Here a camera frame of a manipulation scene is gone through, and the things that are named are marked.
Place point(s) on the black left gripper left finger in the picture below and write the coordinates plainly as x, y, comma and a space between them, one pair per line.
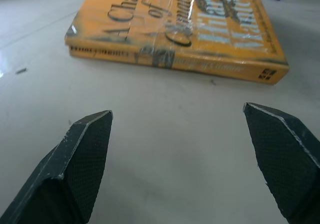
72, 164

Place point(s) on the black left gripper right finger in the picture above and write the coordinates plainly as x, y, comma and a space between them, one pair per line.
282, 159

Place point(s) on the orange paperback book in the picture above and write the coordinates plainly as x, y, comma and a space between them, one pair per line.
180, 31

